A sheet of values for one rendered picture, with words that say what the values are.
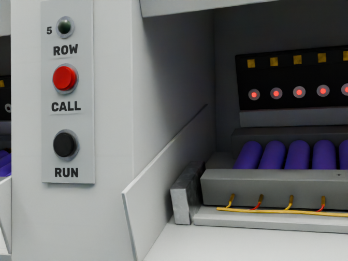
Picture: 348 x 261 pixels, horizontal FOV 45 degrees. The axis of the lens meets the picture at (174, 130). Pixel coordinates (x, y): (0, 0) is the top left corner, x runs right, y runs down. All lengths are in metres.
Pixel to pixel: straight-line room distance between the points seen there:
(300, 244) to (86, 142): 0.15
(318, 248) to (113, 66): 0.17
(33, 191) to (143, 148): 0.08
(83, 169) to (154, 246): 0.07
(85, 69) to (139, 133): 0.05
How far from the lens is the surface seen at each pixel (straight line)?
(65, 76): 0.28
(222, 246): 0.28
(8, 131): 0.54
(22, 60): 0.31
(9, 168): 0.44
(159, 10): 0.28
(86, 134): 0.28
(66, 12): 0.30
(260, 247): 0.27
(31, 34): 0.31
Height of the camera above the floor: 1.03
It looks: 2 degrees up
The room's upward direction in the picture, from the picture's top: 1 degrees counter-clockwise
